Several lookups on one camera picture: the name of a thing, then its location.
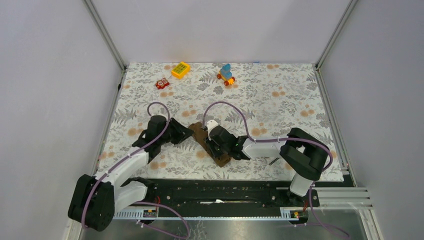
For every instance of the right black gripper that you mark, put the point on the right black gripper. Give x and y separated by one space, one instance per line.
210 143

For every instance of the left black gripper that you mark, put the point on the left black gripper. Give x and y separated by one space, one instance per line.
182 133

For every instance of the brown cloth napkin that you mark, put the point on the brown cloth napkin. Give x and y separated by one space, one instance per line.
200 135

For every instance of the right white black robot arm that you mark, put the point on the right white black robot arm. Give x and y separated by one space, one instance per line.
305 154

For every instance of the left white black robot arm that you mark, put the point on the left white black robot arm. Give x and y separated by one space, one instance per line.
97 198

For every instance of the floral tablecloth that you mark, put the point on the floral tablecloth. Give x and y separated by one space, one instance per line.
266 100

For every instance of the red toy block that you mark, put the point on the red toy block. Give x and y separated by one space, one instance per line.
162 83

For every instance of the yellow toy block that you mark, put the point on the yellow toy block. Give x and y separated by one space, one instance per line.
180 70

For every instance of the blue orange toy car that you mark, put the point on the blue orange toy car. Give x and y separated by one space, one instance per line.
226 75

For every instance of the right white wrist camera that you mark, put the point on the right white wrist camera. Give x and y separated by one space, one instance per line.
211 124

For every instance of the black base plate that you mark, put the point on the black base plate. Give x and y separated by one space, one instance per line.
228 198

